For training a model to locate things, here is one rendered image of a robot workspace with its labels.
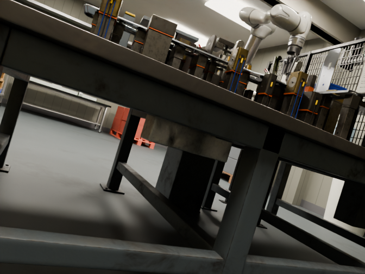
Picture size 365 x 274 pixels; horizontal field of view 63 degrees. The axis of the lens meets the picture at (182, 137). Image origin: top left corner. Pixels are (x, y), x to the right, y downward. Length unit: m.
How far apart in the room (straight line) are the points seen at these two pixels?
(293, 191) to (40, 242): 4.70
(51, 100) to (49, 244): 7.40
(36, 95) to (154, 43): 6.81
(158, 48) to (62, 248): 0.95
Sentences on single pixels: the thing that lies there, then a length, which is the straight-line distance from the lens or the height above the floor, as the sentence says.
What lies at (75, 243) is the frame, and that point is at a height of 0.23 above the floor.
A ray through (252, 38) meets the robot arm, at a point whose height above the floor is 1.43.
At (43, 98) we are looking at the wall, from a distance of 8.11.
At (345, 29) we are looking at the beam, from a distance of 5.50.
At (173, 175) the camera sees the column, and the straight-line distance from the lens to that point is 2.29.
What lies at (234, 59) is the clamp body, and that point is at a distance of 1.54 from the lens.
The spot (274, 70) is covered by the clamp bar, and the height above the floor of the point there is 1.13.
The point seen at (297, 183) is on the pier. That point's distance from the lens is 5.20.
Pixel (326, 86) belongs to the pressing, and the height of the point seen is 1.10.
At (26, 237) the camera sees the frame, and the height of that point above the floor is 0.23.
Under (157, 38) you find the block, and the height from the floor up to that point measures 0.94.
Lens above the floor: 0.56
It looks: 1 degrees down
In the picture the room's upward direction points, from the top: 17 degrees clockwise
